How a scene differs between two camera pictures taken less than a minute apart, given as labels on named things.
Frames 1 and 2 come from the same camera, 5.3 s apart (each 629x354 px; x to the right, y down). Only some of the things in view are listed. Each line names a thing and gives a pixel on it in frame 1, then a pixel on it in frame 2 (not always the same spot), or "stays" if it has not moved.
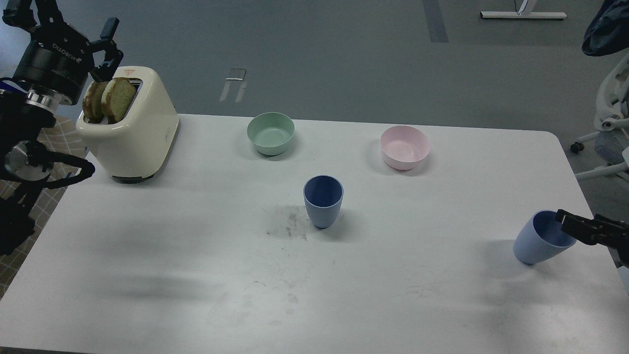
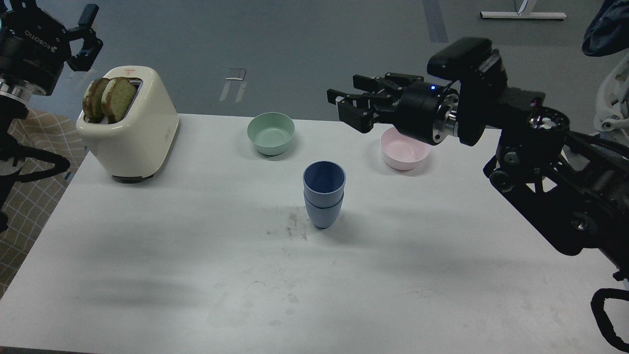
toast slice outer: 92,103 stays
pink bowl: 403,147 stays
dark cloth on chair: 609,31 stays
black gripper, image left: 57,57 → 34,46
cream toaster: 134,150 stays
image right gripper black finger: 602,229 → 427,110
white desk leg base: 523,13 stays
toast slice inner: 117,97 stays
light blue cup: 541,237 → 324,183
